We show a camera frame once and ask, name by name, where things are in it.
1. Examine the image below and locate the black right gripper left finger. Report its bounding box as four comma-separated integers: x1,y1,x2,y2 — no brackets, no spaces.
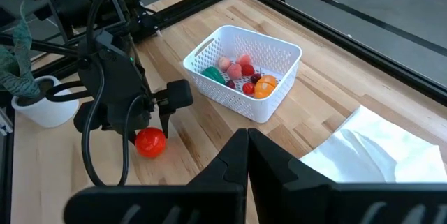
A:
64,128,249,224

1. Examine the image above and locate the orange toy bell pepper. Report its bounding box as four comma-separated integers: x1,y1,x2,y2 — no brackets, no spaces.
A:
254,74,278,100

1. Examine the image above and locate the white perforated plastic basket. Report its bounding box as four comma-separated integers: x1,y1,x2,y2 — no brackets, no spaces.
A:
182,24,303,124

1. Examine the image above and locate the snake plant in white pot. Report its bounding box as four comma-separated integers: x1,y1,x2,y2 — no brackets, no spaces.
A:
0,2,80,129

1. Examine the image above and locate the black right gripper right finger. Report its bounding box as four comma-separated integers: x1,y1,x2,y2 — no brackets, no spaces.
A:
248,128,447,224

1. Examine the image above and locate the white cloth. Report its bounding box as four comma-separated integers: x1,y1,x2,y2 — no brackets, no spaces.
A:
299,104,447,184

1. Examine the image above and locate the red toy tomato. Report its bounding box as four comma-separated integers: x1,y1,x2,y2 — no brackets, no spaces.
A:
134,126,168,159

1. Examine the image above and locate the green toy bell pepper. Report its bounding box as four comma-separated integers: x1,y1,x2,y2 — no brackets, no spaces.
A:
201,66,227,86

